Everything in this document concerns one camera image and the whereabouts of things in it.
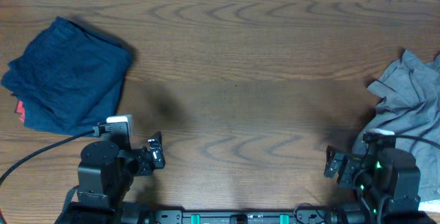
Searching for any folded dark blue garment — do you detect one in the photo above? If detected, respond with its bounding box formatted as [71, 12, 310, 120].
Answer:
[1, 17, 133, 135]

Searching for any red folded garment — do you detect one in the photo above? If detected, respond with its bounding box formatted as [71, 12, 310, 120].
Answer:
[14, 100, 25, 123]

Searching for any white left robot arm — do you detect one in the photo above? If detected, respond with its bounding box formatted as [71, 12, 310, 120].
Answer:
[56, 131, 166, 224]

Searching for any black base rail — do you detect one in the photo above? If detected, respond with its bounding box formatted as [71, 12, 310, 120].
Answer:
[121, 203, 366, 224]

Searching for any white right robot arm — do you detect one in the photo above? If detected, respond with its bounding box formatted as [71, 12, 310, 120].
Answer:
[324, 146, 435, 224]

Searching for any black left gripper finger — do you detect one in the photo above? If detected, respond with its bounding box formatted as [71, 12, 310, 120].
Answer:
[148, 131, 162, 151]
[151, 149, 166, 169]

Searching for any grey garment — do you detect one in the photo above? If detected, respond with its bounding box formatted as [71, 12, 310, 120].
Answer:
[363, 50, 439, 201]

